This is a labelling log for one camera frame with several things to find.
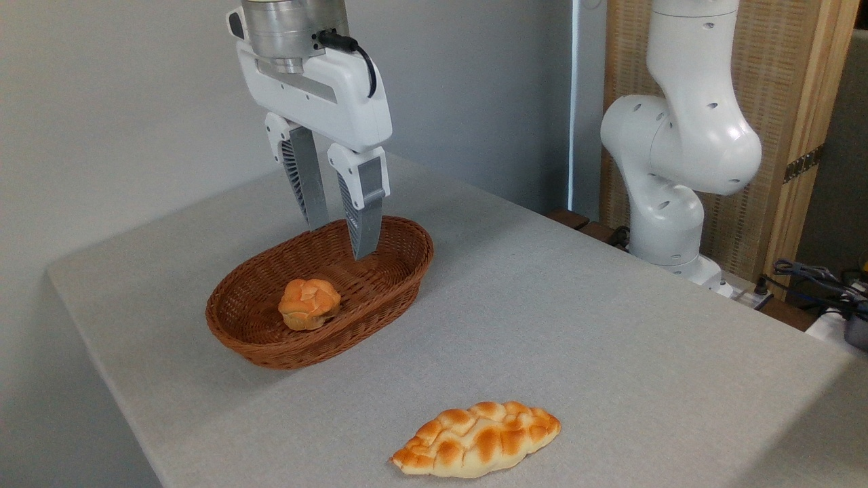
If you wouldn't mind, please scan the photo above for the dark cable bundle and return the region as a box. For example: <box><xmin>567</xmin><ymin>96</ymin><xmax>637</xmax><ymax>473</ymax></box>
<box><xmin>772</xmin><ymin>259</ymin><xmax>868</xmax><ymax>319</ymax></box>

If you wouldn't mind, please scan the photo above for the dark brown wooden plank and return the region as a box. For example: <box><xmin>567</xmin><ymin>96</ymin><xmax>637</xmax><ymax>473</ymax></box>
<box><xmin>546</xmin><ymin>208</ymin><xmax>631</xmax><ymax>251</ymax></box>

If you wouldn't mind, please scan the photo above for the small round bread roll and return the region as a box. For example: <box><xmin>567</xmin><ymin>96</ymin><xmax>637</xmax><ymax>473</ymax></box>
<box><xmin>277</xmin><ymin>278</ymin><xmax>342</xmax><ymax>331</ymax></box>

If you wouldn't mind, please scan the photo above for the long braided bread loaf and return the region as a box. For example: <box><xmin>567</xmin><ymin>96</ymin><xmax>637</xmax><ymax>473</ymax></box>
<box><xmin>389</xmin><ymin>401</ymin><xmax>562</xmax><ymax>479</ymax></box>

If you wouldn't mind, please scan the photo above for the metal screen hinge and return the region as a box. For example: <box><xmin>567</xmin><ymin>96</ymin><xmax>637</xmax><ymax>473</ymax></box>
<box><xmin>783</xmin><ymin>144</ymin><xmax>825</xmax><ymax>184</ymax></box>

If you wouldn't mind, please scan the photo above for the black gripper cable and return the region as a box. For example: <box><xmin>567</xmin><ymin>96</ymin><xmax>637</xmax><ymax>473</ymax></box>
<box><xmin>315</xmin><ymin>29</ymin><xmax>378</xmax><ymax>99</ymax></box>

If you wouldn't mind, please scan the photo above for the wooden rattan folding screen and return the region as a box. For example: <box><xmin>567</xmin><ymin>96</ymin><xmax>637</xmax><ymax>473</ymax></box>
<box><xmin>600</xmin><ymin>0</ymin><xmax>861</xmax><ymax>299</ymax></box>

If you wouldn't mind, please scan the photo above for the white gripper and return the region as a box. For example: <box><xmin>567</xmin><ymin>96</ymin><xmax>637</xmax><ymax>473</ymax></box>
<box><xmin>226</xmin><ymin>8</ymin><xmax>393</xmax><ymax>261</ymax></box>

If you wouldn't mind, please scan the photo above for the brown wicker basket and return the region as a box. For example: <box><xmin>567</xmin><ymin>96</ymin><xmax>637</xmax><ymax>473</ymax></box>
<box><xmin>205</xmin><ymin>216</ymin><xmax>435</xmax><ymax>370</ymax></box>

